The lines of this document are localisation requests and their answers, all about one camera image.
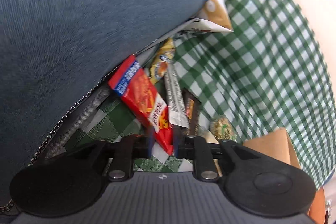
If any orange cushion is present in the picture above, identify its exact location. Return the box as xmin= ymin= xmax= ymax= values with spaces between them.
xmin=307 ymin=188 xmax=326 ymax=224

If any yellow candy packet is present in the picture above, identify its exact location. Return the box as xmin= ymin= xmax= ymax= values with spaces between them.
xmin=150 ymin=38 xmax=175 ymax=85

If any white rice bar packet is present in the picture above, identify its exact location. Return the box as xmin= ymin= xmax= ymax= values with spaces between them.
xmin=198 ymin=126 xmax=223 ymax=177

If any round green rice cracker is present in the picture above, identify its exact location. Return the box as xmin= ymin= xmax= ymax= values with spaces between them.
xmin=210 ymin=115 xmax=237 ymax=141

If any blue sofa armrest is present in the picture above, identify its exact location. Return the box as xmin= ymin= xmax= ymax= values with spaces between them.
xmin=1 ymin=0 xmax=206 ymax=205

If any silver snack bar wrapper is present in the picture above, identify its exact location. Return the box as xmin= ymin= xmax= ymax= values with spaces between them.
xmin=164 ymin=64 xmax=189 ymax=128

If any dark brown chocolate packet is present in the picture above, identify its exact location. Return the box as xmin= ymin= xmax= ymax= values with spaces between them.
xmin=182 ymin=88 xmax=201 ymax=136

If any white printed paper bag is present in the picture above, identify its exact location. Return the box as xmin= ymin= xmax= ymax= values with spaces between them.
xmin=185 ymin=0 xmax=233 ymax=33

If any green checkered cloth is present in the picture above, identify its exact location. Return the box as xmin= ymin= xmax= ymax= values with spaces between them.
xmin=63 ymin=0 xmax=336 ymax=188

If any brown cardboard box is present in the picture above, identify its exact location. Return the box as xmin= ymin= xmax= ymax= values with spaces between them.
xmin=243 ymin=128 xmax=301 ymax=169

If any red spicy snack packet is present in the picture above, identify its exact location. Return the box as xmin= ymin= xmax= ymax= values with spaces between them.
xmin=108 ymin=55 xmax=174 ymax=155

